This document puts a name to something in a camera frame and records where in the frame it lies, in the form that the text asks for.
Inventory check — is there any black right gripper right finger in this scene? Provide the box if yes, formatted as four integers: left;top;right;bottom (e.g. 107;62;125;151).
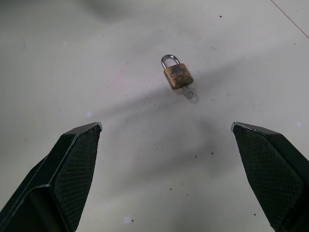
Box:
231;121;309;232

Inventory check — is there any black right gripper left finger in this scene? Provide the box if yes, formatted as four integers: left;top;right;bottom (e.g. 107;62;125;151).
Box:
0;122;102;232

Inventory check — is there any small silver key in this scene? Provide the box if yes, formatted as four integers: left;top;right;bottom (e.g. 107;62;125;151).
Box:
183;85;195;100

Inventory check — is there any brass padlock with steel shackle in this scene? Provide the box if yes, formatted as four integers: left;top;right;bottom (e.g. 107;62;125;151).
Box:
161;54;194;90

